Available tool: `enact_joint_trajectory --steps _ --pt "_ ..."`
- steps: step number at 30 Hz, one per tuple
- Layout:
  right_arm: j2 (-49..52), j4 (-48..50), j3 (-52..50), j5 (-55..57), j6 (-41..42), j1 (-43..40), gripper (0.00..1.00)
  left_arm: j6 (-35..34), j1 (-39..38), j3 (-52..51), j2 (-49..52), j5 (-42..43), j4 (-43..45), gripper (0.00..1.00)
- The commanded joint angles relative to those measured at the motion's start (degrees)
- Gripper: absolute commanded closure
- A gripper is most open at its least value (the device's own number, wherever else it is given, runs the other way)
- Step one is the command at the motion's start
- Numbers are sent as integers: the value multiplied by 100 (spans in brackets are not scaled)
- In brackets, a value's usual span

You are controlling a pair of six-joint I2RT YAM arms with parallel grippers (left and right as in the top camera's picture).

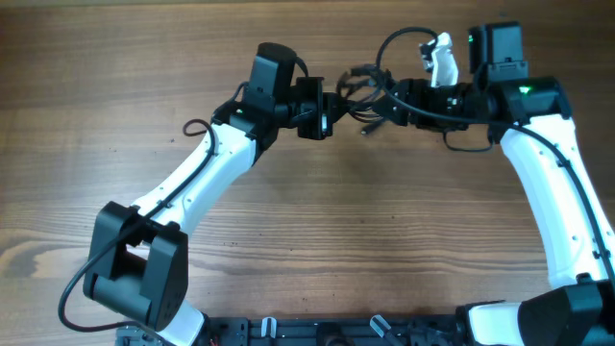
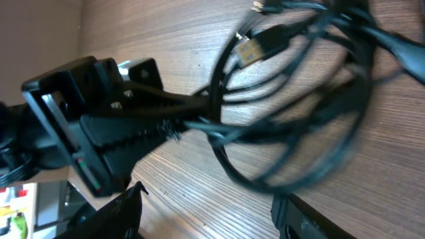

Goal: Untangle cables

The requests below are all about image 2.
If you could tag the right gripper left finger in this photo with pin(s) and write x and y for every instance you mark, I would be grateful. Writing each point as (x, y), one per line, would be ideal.
(120, 218)

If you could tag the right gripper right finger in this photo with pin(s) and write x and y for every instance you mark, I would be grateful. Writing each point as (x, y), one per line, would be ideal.
(295, 219)

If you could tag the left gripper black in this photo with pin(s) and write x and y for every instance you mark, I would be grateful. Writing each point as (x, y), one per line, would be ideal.
(104, 150)

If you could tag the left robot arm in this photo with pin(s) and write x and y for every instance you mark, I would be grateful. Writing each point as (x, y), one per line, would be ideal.
(96, 116)

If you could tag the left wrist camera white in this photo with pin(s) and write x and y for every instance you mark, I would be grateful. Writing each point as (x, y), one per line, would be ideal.
(143, 71)

